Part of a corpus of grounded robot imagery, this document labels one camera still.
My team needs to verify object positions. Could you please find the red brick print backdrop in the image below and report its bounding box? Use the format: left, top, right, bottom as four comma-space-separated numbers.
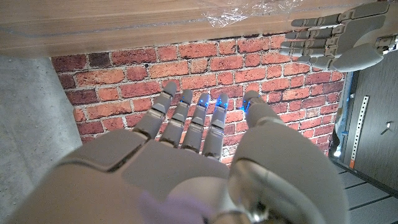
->
51, 30, 348, 166

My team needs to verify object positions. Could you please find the white perforated metal rail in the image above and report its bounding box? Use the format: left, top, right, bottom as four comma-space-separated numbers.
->
348, 95, 370, 169

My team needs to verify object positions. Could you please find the small metal hook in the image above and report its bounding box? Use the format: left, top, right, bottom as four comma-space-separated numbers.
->
379, 121, 393, 136

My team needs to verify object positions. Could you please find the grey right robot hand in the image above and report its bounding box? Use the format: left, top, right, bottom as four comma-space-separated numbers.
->
6, 81, 351, 224

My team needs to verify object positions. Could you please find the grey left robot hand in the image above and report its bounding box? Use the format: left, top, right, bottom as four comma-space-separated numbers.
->
279, 1, 398, 73

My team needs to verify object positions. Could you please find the clear plastic wrap sheet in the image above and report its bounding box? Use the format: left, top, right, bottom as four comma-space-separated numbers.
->
201, 0, 305, 28

